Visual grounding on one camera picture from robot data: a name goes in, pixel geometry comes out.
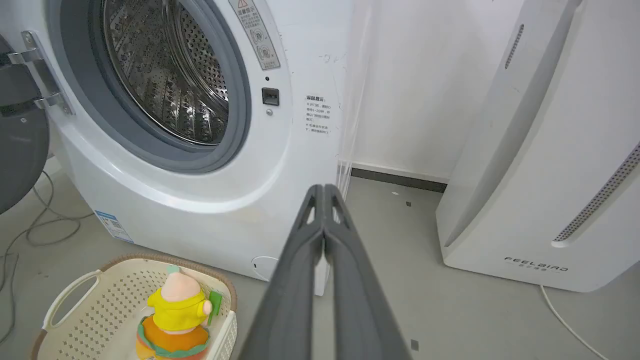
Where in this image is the white power cable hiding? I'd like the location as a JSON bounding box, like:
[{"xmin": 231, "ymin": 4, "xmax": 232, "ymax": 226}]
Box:
[{"xmin": 539, "ymin": 284, "xmax": 611, "ymax": 360}]

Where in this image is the dark washing machine door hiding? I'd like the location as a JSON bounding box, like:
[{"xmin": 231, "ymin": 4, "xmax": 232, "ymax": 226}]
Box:
[{"xmin": 0, "ymin": 34, "xmax": 51, "ymax": 216}]

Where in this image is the white front-load washing machine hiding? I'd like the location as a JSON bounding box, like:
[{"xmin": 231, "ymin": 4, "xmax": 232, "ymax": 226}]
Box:
[{"xmin": 0, "ymin": 0, "xmax": 373, "ymax": 297}]

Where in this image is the yellow and orange plush doll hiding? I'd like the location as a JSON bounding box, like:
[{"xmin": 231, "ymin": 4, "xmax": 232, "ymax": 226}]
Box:
[{"xmin": 135, "ymin": 266, "xmax": 224, "ymax": 360}]

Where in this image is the white Feelbird air purifier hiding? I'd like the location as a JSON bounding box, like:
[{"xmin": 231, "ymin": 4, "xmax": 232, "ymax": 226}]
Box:
[{"xmin": 436, "ymin": 0, "xmax": 640, "ymax": 294}]

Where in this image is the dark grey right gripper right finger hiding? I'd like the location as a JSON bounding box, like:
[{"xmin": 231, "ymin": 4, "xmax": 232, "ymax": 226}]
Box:
[{"xmin": 323, "ymin": 184, "xmax": 414, "ymax": 360}]

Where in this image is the grey floor cable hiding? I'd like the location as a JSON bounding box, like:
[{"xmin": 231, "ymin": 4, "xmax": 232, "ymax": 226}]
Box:
[{"xmin": 0, "ymin": 170, "xmax": 96, "ymax": 346}]

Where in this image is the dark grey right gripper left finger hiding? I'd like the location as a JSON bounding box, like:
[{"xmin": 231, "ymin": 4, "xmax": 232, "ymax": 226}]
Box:
[{"xmin": 238, "ymin": 184, "xmax": 326, "ymax": 360}]

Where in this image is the cream perforated laundry basket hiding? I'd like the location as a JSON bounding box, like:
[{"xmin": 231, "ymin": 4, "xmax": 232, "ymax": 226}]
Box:
[{"xmin": 31, "ymin": 254, "xmax": 239, "ymax": 360}]

